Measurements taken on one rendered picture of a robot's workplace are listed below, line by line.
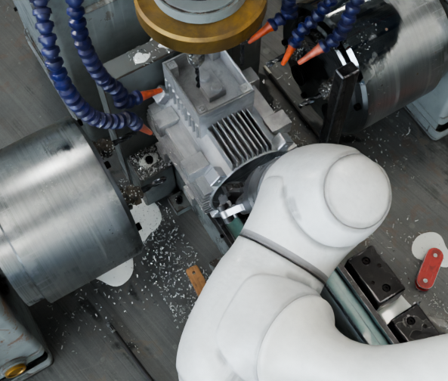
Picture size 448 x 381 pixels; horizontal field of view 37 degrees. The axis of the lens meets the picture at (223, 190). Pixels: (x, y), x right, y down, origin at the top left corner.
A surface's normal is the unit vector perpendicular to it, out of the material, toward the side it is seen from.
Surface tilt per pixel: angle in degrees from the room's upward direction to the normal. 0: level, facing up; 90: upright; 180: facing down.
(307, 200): 56
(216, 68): 0
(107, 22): 90
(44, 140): 24
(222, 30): 0
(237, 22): 0
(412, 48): 43
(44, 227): 36
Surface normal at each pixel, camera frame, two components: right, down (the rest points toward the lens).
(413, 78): 0.48, 0.56
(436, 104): -0.85, 0.47
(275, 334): 0.14, -0.02
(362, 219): 0.32, 0.12
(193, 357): -0.69, -0.17
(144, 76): 0.52, 0.76
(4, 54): 0.00, -0.44
